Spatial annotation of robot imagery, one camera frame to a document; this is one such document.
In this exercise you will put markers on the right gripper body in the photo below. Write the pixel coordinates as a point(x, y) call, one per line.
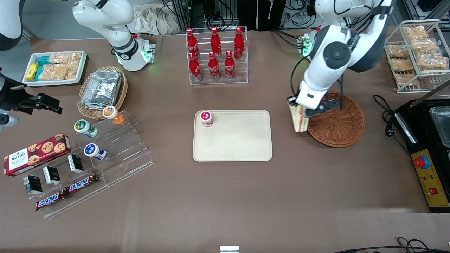
point(14, 99)

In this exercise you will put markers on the triangular sandwich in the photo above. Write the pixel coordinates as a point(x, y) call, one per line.
point(300, 122)

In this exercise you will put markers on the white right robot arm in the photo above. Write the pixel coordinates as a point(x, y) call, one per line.
point(105, 17)

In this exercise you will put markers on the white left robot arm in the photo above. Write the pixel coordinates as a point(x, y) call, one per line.
point(337, 52)

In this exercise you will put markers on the brown round wicker basket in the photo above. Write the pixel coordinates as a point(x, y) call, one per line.
point(337, 130)

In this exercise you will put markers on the white rectangular snack tray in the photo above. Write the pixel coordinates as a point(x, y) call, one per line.
point(82, 66)

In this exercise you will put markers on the light tan wicker basket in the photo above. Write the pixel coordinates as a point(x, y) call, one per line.
point(121, 98)

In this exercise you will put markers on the beige plastic tray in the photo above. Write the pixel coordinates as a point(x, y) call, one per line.
point(235, 140)

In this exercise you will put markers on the teal snack pack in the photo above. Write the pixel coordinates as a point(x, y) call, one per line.
point(39, 73)
point(44, 60)

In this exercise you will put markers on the clear bag rice crackers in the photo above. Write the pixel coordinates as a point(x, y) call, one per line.
point(54, 72)
point(65, 58)

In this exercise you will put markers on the yellow snack pack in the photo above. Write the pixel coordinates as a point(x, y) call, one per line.
point(32, 71)

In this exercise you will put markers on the green yogurt cup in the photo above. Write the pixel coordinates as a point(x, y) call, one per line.
point(84, 127)

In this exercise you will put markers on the red Walkers cookie box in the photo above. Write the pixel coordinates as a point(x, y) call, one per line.
point(35, 154)

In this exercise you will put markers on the aluminium foil container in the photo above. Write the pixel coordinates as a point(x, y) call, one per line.
point(102, 89)

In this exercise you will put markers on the clear acrylic bottle rack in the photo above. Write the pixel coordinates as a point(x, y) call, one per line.
point(242, 77)

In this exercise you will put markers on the blue yogurt cup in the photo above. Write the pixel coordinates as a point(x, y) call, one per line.
point(93, 151)

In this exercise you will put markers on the small black box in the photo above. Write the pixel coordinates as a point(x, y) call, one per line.
point(51, 175)
point(32, 184)
point(76, 163)

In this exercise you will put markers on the orange drink bottle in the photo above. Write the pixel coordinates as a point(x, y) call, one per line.
point(113, 115)

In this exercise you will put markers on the red cola bottle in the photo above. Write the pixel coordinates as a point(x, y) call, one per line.
point(239, 44)
point(213, 68)
point(191, 42)
point(215, 42)
point(194, 68)
point(229, 66)

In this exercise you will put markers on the Snickers bar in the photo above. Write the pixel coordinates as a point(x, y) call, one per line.
point(51, 200)
point(81, 183)

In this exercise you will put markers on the clear acrylic stepped stand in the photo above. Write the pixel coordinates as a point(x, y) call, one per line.
point(126, 154)

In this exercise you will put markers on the red lid yogurt cup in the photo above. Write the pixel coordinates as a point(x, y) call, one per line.
point(206, 117)

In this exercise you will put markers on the person in dark clothes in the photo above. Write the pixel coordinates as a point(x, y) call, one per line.
point(260, 15)

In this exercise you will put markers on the bagged fried snack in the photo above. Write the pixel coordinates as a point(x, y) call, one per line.
point(416, 33)
point(407, 80)
point(402, 65)
point(432, 62)
point(398, 51)
point(425, 45)

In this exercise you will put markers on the black appliance with yellow panel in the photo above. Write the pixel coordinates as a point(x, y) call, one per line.
point(422, 140)

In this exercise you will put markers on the silver metal rod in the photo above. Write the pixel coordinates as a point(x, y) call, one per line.
point(429, 95)

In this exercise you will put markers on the red emergency stop button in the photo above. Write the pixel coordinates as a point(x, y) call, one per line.
point(421, 162)

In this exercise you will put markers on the crumpled beige bag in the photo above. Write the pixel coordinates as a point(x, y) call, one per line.
point(151, 19)

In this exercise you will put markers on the clear plastic container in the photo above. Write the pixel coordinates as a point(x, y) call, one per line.
point(441, 126)

